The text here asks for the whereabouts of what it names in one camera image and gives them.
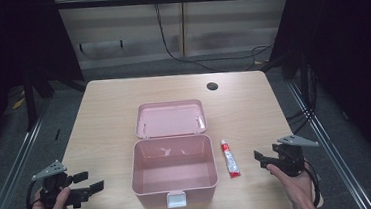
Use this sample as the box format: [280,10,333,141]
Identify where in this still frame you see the black metal stand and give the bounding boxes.
[20,70,40,133]

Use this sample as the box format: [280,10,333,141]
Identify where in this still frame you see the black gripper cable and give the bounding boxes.
[24,179,44,209]
[302,158,323,209]

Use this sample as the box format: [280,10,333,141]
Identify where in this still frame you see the long black wall cable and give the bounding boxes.
[152,0,276,78]

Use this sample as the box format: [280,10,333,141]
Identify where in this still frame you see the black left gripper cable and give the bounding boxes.
[24,179,44,209]

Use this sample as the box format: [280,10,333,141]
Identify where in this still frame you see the pink plastic storage box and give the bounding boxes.
[125,97,222,209]

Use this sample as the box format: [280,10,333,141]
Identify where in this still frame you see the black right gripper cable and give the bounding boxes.
[302,158,323,209]

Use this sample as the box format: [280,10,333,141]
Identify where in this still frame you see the person's right hand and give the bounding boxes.
[266,160,319,209]

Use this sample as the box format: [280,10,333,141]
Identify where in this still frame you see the dark curtain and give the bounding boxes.
[255,0,371,182]
[0,0,91,163]

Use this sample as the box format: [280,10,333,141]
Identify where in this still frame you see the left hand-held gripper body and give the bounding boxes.
[31,158,84,209]

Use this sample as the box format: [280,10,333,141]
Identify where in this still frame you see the red and white ointment tube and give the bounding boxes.
[219,137,242,180]

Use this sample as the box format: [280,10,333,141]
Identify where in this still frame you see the yellow scrap on floor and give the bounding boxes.
[10,96,27,111]

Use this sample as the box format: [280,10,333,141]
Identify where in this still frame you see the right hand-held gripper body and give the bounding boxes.
[270,132,322,179]

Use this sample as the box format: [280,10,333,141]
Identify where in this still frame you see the aluminium floor rail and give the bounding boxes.
[0,103,59,209]
[286,74,371,209]

